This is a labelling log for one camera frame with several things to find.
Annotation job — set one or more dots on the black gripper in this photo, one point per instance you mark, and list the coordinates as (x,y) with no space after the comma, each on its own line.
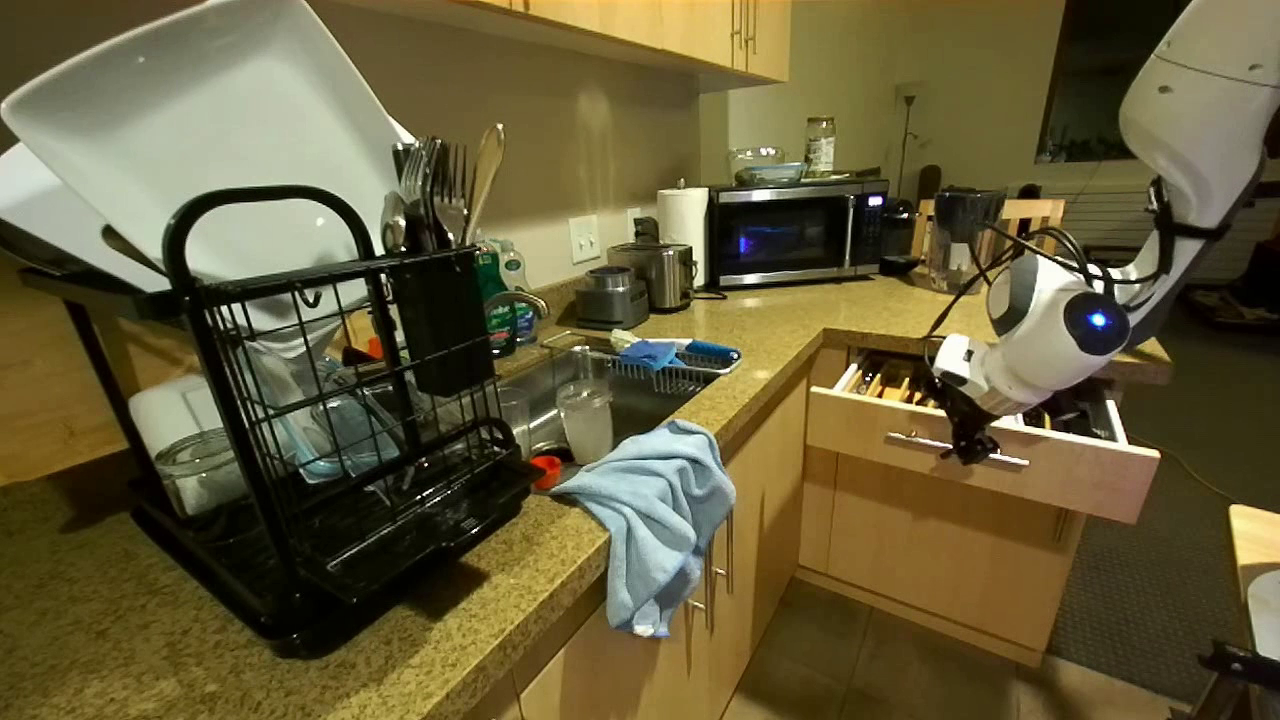
(968,421)

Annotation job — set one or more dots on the wooden cutlery drawer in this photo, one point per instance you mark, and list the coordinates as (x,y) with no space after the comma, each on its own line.
(878,410)

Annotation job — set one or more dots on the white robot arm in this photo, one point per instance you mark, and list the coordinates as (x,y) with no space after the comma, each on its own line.
(1193,118)

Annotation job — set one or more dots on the black microwave oven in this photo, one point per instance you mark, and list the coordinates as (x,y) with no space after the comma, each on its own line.
(796,235)

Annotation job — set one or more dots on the blue cloth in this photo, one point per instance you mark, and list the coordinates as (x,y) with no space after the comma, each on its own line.
(658,498)

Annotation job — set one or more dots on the blue sponge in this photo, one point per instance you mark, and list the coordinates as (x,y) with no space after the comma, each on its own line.
(679,357)

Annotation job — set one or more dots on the silver toaster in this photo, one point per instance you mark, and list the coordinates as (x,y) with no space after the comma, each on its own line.
(665,270)

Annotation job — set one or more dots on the paper towel roll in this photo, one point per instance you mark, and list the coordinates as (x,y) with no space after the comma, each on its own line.
(683,216)

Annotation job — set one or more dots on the grey small appliance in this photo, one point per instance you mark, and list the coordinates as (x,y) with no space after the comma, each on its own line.
(615,296)

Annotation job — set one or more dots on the clear drinking glass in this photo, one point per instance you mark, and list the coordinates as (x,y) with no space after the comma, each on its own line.
(586,413)

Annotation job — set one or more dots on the wooden upper cabinets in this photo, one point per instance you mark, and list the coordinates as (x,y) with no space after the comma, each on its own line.
(732,42)

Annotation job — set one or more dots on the steel kitchen sink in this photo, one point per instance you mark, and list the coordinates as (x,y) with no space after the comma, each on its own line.
(643,381)

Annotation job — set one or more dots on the green dish soap bottle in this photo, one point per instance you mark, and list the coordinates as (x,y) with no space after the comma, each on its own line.
(511,313)

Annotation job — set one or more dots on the black utensil holder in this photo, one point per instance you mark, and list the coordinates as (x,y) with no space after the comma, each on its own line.
(446,326)

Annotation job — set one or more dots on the black dish rack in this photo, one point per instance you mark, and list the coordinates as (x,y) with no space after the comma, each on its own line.
(354,481)

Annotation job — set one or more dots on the white square plate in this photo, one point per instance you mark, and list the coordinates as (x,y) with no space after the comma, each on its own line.
(227,94)

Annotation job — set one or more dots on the wall light switch plate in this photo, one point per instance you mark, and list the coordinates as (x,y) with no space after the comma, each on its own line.
(586,236)

